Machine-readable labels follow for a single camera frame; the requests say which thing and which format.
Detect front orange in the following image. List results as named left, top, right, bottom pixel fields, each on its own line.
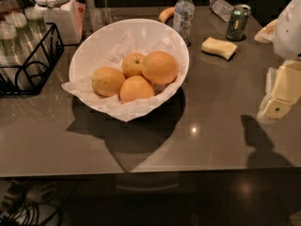
left=119, top=75, right=154, bottom=103

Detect lying clear water bottle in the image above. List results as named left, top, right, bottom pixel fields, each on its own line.
left=210, top=0, right=234, bottom=23

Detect upright clear water bottle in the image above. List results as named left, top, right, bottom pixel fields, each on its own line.
left=173, top=0, right=195, bottom=44

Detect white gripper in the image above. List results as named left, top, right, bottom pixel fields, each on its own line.
left=254, top=0, right=301, bottom=123

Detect green soda can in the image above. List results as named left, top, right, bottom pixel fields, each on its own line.
left=226, top=4, right=251, bottom=41

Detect large orange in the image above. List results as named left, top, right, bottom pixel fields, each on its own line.
left=142, top=51, right=179, bottom=85

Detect left orange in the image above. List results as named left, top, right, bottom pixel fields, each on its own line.
left=91, top=67, right=126, bottom=97

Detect banana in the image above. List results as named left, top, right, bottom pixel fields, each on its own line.
left=158, top=7, right=175, bottom=24

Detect yellow sponge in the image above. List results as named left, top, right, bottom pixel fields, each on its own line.
left=201, top=37, right=237, bottom=60

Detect back orange with stem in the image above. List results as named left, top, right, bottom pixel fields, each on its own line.
left=121, top=52, right=145, bottom=77

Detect white bowl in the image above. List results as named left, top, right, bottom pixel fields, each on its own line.
left=68, top=18, right=191, bottom=121

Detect black cables on floor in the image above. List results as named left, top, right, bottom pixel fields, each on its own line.
left=0, top=179, right=64, bottom=226

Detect white paper liner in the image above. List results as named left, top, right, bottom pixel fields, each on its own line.
left=61, top=28, right=189, bottom=122

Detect white ceramic jar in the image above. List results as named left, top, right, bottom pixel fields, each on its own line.
left=34, top=0, right=86, bottom=45

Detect black wire rack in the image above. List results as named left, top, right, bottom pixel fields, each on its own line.
left=0, top=23, right=64, bottom=96

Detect stacked clear plastic cups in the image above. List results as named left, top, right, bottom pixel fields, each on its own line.
left=0, top=11, right=49, bottom=90

